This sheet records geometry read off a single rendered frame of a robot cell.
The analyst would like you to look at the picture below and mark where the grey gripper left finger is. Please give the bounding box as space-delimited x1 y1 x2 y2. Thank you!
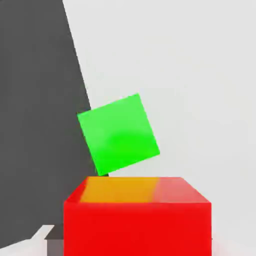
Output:
0 224 65 256

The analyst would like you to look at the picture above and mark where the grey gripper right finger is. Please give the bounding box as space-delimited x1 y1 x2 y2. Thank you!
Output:
211 237 256 256

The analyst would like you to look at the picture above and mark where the small red cube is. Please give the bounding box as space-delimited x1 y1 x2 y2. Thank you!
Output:
63 176 212 256

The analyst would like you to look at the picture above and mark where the small green cube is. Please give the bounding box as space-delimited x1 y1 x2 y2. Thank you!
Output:
76 93 161 177

